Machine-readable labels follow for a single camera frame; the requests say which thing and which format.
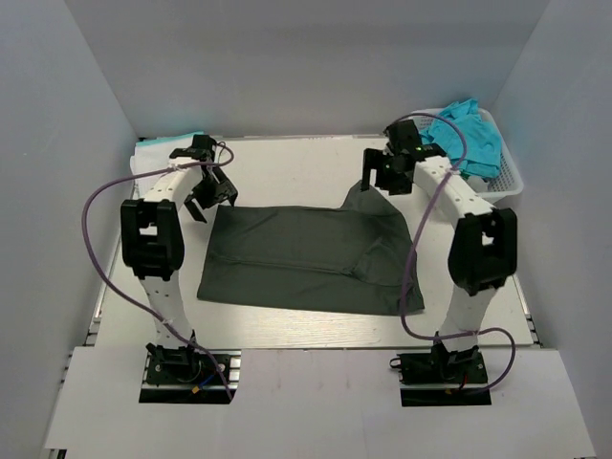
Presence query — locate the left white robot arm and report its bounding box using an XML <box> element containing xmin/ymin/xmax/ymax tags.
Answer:
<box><xmin>120</xmin><ymin>134</ymin><xmax>238</xmax><ymax>382</ymax></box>

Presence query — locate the folded turquoise t shirt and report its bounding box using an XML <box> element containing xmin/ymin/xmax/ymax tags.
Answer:
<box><xmin>136</xmin><ymin>131</ymin><xmax>205</xmax><ymax>146</ymax></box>

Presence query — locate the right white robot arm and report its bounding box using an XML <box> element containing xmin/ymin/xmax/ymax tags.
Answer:
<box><xmin>361</xmin><ymin>116</ymin><xmax>517</xmax><ymax>382</ymax></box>

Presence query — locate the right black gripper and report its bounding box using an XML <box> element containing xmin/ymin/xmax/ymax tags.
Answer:
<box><xmin>361</xmin><ymin>148</ymin><xmax>414</xmax><ymax>196</ymax></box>

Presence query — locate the dark grey t shirt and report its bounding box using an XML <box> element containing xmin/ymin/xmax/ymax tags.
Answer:
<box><xmin>197</xmin><ymin>185</ymin><xmax>425</xmax><ymax>316</ymax></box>

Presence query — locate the folded white t shirt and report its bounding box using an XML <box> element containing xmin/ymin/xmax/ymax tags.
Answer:
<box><xmin>130</xmin><ymin>138</ymin><xmax>193</xmax><ymax>175</ymax></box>

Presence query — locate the turquoise t shirt in basket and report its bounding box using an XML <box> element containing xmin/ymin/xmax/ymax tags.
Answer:
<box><xmin>420</xmin><ymin>98</ymin><xmax>502</xmax><ymax>180</ymax></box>

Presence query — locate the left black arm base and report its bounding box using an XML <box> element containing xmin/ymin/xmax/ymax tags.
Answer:
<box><xmin>139</xmin><ymin>343</ymin><xmax>241</xmax><ymax>405</ymax></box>

